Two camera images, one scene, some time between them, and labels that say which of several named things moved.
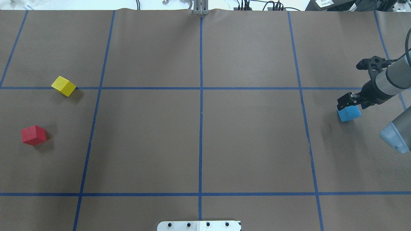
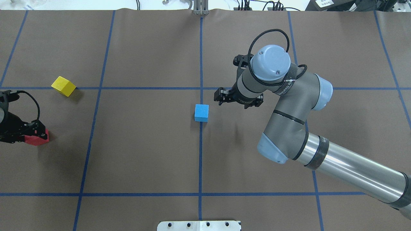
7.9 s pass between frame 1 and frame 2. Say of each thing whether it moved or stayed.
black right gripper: moved
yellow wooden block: stayed
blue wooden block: moved
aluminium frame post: stayed
